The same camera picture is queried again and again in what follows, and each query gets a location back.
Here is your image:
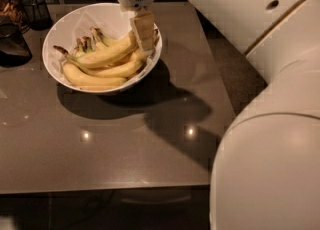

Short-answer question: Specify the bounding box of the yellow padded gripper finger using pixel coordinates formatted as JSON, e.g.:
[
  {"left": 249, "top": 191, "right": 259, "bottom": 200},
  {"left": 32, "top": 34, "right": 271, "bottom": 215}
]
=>
[{"left": 130, "top": 8, "right": 154, "bottom": 54}]

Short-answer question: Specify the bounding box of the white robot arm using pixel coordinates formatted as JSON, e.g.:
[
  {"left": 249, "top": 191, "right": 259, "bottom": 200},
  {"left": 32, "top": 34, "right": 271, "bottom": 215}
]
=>
[{"left": 188, "top": 0, "right": 320, "bottom": 230}]

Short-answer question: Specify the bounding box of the white bowl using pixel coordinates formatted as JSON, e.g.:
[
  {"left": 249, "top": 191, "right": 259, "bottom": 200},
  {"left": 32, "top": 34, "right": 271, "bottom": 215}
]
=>
[{"left": 42, "top": 3, "right": 162, "bottom": 94}]

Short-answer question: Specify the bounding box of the dark glass jar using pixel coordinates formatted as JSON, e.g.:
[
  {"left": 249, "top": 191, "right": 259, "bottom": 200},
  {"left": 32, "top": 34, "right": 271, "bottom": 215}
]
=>
[{"left": 0, "top": 0, "right": 29, "bottom": 32}]

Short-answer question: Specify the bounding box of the black mesh pen cup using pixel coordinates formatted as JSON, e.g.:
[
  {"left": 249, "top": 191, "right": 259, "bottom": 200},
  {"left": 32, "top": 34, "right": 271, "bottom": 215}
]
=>
[{"left": 21, "top": 0, "right": 53, "bottom": 31}]

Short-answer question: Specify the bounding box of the yellow banana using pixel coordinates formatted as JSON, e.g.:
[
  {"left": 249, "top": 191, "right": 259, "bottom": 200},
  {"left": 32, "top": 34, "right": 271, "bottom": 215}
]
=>
[
  {"left": 81, "top": 60, "right": 145, "bottom": 78},
  {"left": 62, "top": 62, "right": 126, "bottom": 89},
  {"left": 114, "top": 28, "right": 160, "bottom": 66},
  {"left": 53, "top": 28, "right": 137, "bottom": 69}
]

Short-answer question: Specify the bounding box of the black curved object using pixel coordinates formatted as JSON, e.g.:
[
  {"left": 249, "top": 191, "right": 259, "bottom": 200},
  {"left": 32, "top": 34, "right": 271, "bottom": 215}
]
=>
[{"left": 0, "top": 23, "right": 32, "bottom": 67}]

